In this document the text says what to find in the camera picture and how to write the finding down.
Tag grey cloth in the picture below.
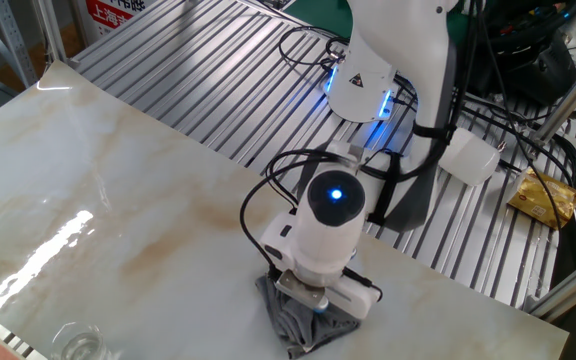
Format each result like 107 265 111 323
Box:
255 272 362 360

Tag green cutting mat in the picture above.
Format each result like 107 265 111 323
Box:
282 0 355 39

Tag grey perforated shelf upright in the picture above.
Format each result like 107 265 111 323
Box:
0 0 37 87

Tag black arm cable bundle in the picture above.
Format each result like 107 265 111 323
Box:
239 0 576 304

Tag gold snack packet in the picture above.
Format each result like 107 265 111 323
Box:
506 167 576 231

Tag clear glass cup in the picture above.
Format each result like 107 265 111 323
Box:
50 322 107 360

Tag black base cable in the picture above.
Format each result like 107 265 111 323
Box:
277 25 350 70

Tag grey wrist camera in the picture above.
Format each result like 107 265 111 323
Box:
273 271 330 314

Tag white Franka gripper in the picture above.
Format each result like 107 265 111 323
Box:
317 277 382 321

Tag red and white sign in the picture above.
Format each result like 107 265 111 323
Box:
85 0 147 37

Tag aluminium frame post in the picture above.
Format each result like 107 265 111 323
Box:
525 258 576 322
531 47 576 147

